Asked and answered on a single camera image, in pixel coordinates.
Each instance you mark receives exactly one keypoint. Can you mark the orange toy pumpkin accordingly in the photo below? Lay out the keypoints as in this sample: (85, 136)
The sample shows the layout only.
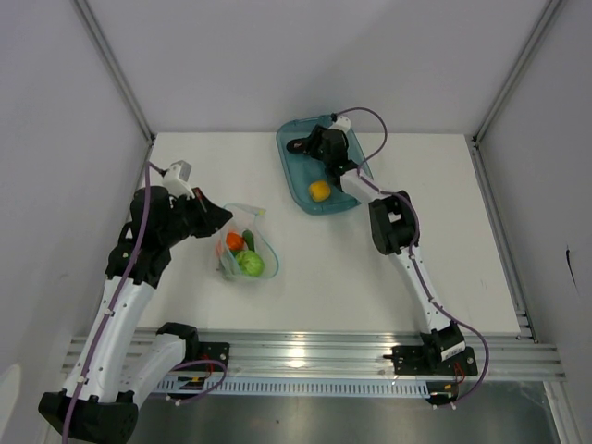
(234, 241)

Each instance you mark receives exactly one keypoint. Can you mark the purple toy eggplant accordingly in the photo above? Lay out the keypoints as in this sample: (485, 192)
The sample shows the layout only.
(297, 147)

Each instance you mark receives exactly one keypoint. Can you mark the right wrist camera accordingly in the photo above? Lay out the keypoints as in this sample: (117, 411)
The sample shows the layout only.
(340, 122)

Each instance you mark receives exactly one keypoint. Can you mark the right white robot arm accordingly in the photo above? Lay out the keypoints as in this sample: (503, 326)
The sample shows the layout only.
(395, 231)

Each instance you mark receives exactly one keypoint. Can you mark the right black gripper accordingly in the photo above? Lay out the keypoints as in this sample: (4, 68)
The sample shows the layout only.
(315, 140)

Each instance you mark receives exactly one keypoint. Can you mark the white slotted cable duct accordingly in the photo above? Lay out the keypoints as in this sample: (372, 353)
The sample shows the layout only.
(383, 387)

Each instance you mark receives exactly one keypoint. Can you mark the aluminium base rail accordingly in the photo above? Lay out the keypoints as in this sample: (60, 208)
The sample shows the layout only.
(327, 355)

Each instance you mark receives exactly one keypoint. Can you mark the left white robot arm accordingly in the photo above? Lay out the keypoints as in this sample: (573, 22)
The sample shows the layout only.
(102, 397)

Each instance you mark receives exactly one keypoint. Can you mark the teal plastic tray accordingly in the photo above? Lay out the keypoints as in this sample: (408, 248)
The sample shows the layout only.
(302, 170)

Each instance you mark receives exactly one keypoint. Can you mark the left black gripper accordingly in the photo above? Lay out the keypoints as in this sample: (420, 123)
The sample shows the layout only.
(211, 215)

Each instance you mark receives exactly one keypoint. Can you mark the yellow toy lemon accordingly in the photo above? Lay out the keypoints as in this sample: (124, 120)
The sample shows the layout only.
(319, 191)

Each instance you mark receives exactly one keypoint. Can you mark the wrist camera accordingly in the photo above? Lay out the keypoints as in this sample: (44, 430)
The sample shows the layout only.
(176, 180)
(340, 122)

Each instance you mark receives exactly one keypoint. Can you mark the light green toy cabbage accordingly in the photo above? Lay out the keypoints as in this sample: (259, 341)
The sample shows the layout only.
(251, 263)

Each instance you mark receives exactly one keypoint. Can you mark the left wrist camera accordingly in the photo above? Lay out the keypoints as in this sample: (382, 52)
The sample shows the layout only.
(176, 180)

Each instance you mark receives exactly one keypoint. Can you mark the clear zip top bag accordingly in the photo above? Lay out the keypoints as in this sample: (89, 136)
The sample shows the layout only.
(248, 217)

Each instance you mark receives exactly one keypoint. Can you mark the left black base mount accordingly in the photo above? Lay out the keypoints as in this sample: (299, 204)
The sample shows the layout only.
(211, 352)

